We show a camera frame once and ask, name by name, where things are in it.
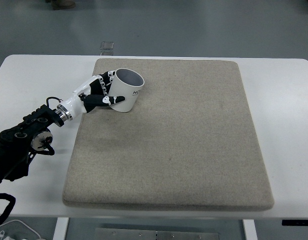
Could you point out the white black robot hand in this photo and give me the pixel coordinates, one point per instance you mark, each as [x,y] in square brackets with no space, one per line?
[89,95]

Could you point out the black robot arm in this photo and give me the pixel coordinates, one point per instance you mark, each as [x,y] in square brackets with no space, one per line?
[20,144]

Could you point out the clear plastic floor plate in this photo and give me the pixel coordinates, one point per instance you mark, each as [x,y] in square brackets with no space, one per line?
[107,48]

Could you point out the black desk control panel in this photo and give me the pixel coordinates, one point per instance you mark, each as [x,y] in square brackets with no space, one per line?
[295,222]

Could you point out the beige felt mat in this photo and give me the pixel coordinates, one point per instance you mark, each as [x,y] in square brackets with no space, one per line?
[189,143]

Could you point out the white table leg frame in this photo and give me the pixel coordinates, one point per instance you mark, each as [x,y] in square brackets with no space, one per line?
[61,227]

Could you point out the white ribbed cup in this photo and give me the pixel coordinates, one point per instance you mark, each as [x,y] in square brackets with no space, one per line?
[126,83]

